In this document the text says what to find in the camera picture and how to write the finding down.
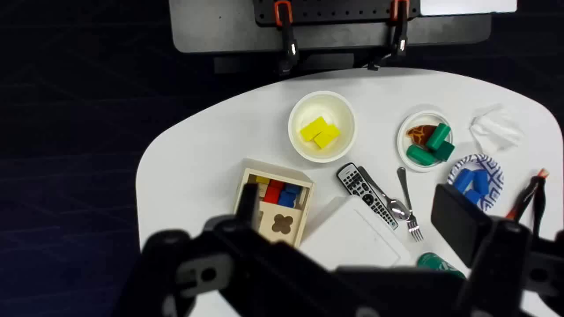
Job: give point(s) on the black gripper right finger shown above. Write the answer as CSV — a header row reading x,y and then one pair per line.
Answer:
x,y
461,220

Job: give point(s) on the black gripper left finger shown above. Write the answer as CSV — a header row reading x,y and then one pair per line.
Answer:
x,y
235,270

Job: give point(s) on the wooden lid with flower cutout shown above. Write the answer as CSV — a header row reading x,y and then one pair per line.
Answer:
x,y
283,222

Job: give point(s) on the wooden toy box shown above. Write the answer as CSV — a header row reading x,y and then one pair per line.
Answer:
x,y
297,178

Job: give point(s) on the red toy block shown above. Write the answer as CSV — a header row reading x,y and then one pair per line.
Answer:
x,y
274,190

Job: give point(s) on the blue toy block in box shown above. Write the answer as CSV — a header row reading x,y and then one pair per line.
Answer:
x,y
290,196

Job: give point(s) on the yellow toy block in box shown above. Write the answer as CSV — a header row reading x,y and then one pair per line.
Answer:
x,y
260,180

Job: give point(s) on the orange patterned toy piece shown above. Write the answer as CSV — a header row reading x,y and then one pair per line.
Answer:
x,y
420,134

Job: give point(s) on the flat white box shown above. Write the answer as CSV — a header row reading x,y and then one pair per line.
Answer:
x,y
353,238

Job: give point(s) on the green round object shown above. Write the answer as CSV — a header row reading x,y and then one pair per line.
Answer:
x,y
438,263

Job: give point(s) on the metal fork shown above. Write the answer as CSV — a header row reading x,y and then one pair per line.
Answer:
x,y
410,208

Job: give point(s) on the blue patterned plate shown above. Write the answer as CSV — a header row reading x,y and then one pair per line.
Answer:
x,y
494,169

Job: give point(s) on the metal spoon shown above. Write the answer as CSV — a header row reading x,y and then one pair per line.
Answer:
x,y
396,205

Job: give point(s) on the green block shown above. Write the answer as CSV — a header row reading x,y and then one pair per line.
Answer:
x,y
445,150
440,136
422,155

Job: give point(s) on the orange black clamp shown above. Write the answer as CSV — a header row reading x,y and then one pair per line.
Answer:
x,y
399,32
531,196
286,35

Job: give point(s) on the crumpled white tissue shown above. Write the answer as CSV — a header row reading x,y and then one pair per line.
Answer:
x,y
494,129

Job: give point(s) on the small white plate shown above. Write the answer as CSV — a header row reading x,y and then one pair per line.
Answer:
x,y
408,125

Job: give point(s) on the black remote control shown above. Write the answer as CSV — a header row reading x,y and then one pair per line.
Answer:
x,y
359,183

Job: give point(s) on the white bowl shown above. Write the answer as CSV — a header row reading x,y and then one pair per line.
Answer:
x,y
329,108

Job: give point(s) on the white sheet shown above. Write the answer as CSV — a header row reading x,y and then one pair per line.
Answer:
x,y
468,6

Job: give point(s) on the grey base platform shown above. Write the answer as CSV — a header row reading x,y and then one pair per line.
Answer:
x,y
218,27

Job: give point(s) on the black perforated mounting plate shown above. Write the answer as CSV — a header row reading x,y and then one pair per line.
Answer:
x,y
336,11

